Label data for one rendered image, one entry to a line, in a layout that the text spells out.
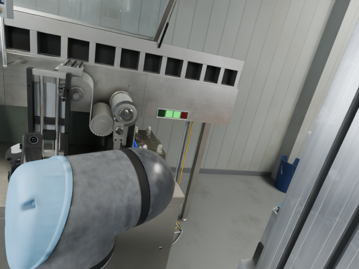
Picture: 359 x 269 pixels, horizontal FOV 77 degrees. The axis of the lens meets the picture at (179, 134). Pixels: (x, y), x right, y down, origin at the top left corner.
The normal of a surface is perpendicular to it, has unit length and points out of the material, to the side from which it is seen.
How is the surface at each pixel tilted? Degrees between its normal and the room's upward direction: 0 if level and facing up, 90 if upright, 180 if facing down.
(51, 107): 90
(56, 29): 90
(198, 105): 90
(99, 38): 90
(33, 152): 58
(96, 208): 65
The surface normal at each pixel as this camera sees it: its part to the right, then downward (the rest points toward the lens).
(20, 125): 0.33, 0.37
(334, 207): -0.95, -0.09
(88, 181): 0.50, -0.58
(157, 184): 0.72, -0.11
